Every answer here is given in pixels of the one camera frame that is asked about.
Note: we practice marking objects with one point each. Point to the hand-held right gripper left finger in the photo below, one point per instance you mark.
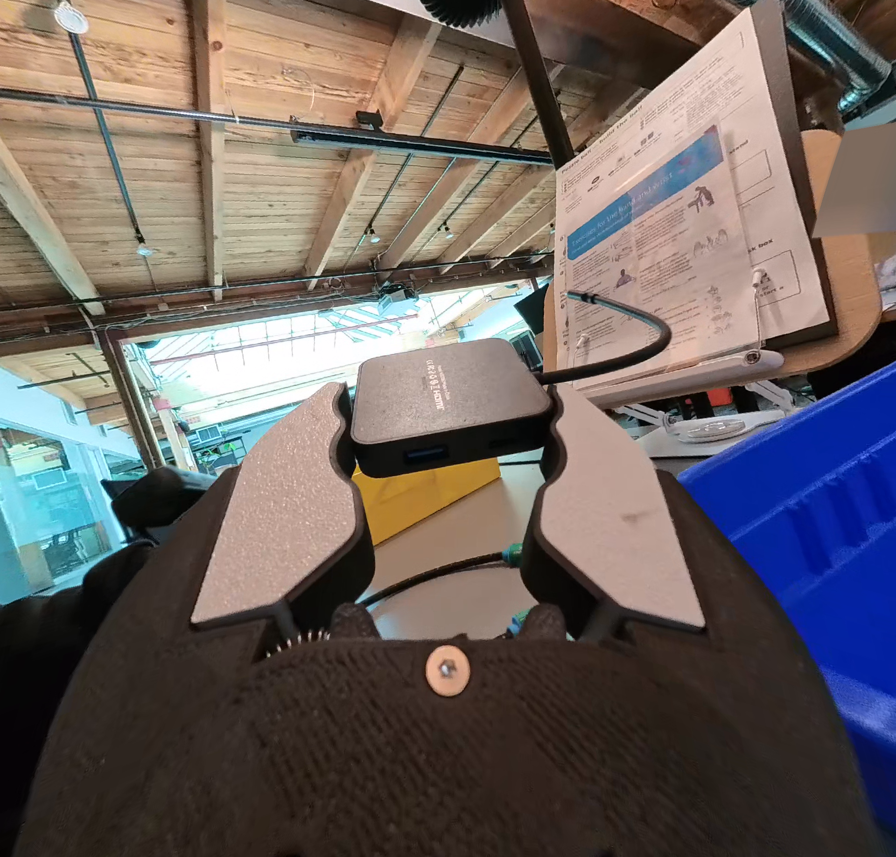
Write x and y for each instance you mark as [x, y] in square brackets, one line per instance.
[280, 521]

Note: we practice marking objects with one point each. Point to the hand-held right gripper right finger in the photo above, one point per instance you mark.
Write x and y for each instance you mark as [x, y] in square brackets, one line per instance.
[609, 521]

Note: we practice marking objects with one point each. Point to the yellow plastic bin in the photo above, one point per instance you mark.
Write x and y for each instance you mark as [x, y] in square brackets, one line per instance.
[434, 500]

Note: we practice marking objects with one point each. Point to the blue plastic bin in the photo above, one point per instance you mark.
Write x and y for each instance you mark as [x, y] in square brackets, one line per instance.
[805, 535]

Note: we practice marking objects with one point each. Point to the black square adapter hub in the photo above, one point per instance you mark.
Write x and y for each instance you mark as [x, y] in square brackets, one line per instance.
[448, 395]

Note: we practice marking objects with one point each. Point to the grey desk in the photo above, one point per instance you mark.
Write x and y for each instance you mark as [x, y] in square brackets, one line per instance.
[511, 500]

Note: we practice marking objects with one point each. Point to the clear round disc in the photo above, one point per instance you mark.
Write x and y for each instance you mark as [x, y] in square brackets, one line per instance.
[710, 431]

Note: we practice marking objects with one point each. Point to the black monitor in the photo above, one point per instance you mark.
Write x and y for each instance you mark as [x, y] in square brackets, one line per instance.
[532, 311]

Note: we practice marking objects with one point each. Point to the ceiling projector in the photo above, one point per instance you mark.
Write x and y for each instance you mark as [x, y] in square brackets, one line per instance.
[397, 302]

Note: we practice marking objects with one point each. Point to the wooden document stand with papers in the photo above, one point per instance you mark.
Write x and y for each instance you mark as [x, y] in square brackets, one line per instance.
[700, 206]

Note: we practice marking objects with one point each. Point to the round ceiling light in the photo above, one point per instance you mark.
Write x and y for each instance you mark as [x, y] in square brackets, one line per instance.
[70, 17]

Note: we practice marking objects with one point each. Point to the black ceiling track rail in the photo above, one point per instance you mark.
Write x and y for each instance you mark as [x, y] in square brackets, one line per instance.
[420, 144]

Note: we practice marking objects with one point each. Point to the silver flexible duct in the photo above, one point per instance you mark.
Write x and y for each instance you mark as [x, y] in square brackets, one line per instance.
[805, 31]

